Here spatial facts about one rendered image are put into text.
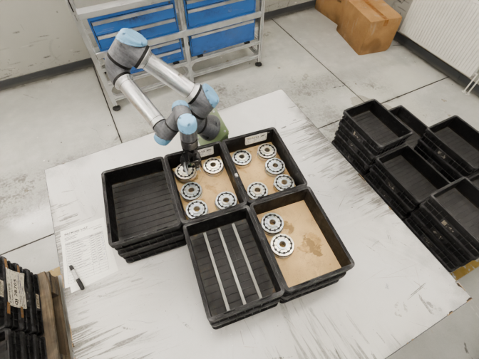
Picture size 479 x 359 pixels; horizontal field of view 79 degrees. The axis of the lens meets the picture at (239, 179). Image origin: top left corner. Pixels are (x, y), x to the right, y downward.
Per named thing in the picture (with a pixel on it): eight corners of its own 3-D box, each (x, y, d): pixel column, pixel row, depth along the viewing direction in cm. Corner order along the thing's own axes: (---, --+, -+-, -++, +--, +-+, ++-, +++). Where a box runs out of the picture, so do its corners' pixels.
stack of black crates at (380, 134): (326, 150, 249) (342, 110, 212) (354, 138, 257) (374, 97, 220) (358, 185, 229) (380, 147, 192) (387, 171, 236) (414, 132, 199)
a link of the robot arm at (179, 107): (162, 113, 131) (167, 130, 125) (177, 95, 125) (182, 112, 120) (177, 120, 136) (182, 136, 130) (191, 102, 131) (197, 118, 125)
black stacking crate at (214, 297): (186, 236, 133) (182, 225, 124) (247, 216, 139) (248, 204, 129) (211, 327, 112) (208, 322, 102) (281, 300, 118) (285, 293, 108)
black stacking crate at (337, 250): (248, 216, 139) (249, 204, 129) (304, 199, 144) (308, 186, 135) (282, 299, 118) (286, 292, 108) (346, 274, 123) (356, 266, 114)
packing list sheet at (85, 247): (56, 233, 146) (55, 233, 145) (102, 214, 152) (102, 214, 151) (66, 295, 129) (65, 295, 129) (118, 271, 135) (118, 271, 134)
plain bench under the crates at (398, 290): (93, 223, 226) (43, 169, 168) (272, 151, 267) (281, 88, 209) (158, 485, 145) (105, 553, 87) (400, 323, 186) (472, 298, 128)
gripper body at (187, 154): (186, 172, 136) (184, 155, 126) (182, 158, 140) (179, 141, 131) (202, 168, 138) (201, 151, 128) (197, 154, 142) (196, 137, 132)
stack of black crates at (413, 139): (363, 134, 259) (373, 115, 240) (389, 124, 267) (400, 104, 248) (396, 167, 239) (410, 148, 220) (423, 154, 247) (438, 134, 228)
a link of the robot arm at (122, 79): (90, 68, 134) (157, 149, 130) (101, 49, 129) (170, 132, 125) (110, 70, 144) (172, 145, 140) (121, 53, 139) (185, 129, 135)
